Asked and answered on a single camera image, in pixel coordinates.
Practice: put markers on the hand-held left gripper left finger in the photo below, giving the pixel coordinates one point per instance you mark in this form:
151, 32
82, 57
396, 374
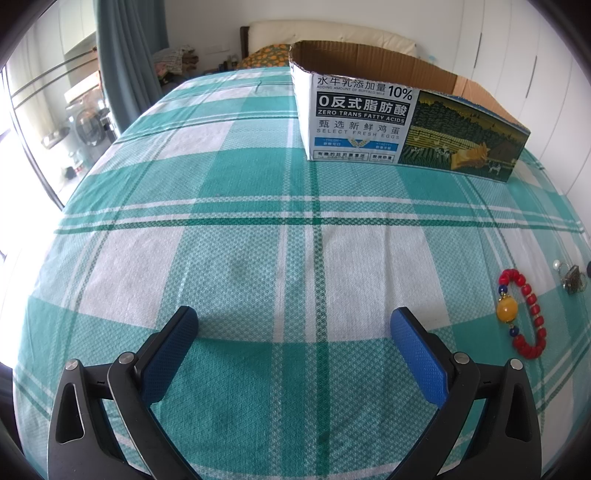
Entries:
168, 355

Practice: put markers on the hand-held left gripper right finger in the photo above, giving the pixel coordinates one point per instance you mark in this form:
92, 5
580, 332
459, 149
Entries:
420, 360

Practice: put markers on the small metal earring charm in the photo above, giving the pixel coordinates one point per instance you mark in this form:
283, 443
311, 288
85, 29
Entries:
574, 278

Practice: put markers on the printed cardboard box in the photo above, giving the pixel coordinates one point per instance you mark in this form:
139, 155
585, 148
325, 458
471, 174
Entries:
360, 120

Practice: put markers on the teal plaid bedsheet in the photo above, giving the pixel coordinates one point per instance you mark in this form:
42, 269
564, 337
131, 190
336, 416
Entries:
277, 240

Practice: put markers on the washing machine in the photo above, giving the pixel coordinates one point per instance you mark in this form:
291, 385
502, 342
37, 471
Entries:
90, 124

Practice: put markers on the pile of folded clothes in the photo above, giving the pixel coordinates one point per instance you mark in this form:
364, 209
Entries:
175, 64

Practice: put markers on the blue curtain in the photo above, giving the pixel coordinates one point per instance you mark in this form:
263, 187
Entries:
129, 60

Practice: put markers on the white wardrobe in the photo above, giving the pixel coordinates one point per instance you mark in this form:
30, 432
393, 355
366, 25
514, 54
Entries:
531, 69

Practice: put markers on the orange patterned pillow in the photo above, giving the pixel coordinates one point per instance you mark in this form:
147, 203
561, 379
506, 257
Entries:
265, 56

